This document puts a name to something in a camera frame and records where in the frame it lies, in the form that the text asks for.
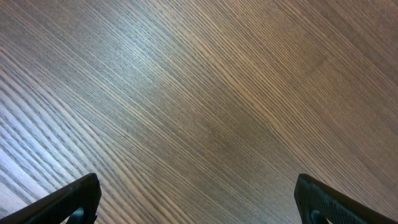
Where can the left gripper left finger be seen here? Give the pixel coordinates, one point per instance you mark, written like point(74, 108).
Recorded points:
point(76, 202)

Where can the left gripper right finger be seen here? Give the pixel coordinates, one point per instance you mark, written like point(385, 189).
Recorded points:
point(319, 203)

